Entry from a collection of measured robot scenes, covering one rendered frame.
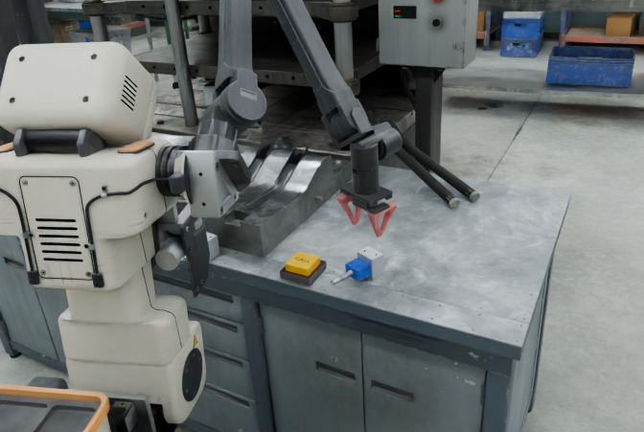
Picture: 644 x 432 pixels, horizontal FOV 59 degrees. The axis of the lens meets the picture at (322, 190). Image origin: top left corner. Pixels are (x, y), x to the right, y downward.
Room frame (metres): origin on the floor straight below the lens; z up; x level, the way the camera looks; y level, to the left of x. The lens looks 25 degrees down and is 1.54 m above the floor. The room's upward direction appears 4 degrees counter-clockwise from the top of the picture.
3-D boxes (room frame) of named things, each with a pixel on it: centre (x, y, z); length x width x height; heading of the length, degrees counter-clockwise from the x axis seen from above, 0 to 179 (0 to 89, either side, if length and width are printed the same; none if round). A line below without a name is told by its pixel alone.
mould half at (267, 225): (1.48, 0.14, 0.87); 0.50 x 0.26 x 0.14; 150
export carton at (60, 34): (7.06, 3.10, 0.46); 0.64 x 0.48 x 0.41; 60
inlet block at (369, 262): (1.07, -0.06, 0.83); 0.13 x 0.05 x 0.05; 127
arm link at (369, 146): (1.10, -0.10, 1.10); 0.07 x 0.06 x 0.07; 137
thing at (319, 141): (2.54, 0.22, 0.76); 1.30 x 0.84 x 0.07; 60
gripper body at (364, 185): (1.09, -0.09, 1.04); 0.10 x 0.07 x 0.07; 37
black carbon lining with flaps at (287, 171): (1.47, 0.16, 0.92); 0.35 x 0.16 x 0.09; 150
